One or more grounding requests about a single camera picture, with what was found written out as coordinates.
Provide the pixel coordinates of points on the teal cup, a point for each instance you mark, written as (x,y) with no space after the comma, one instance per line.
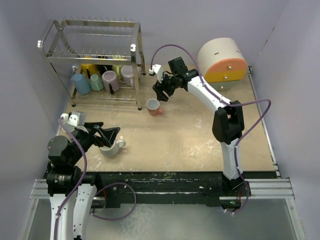
(96,83)

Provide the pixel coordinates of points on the black mug white interior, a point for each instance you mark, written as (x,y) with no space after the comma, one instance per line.
(102,68)

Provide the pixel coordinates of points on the blue cup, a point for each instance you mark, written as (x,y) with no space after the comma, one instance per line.
(81,84)

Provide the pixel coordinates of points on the purple mug black handle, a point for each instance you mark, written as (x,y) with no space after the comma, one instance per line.
(110,81)

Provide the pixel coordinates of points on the aluminium frame rail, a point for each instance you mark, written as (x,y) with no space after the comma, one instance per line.
(259,188)

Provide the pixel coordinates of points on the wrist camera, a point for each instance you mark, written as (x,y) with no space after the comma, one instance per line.
(76,119)
(157,70)

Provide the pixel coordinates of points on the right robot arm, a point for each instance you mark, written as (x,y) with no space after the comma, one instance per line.
(228,120)

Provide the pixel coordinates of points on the yellow mug black handle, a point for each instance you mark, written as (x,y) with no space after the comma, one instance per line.
(89,69)

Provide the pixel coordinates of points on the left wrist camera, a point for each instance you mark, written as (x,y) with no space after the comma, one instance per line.
(76,119)

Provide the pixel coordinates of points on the lilac mug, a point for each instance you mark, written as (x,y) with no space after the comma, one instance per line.
(127,75)

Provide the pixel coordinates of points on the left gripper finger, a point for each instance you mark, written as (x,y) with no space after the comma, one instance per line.
(107,136)
(90,125)

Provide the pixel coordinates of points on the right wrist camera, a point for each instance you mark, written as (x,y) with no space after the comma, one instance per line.
(157,70)

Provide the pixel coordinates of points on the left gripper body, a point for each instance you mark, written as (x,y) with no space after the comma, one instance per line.
(85,139)

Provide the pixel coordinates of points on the round drawer box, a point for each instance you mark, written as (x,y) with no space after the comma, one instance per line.
(221,63)

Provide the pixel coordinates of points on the salmon pink mug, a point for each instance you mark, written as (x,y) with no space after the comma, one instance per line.
(153,107)

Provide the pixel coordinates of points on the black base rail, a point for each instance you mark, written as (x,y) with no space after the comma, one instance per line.
(208,188)

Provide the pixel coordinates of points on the grey speckled mug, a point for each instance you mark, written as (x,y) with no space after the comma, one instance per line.
(114,149)

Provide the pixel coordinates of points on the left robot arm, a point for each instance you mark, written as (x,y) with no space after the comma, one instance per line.
(71,189)

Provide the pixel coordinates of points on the lime green mug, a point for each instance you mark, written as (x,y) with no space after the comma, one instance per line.
(117,68)

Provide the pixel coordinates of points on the metal dish rack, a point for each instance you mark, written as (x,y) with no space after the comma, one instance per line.
(78,41)

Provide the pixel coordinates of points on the small grey cup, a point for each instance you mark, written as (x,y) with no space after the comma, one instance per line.
(69,127)

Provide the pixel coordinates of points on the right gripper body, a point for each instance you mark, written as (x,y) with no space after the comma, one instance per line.
(168,84)

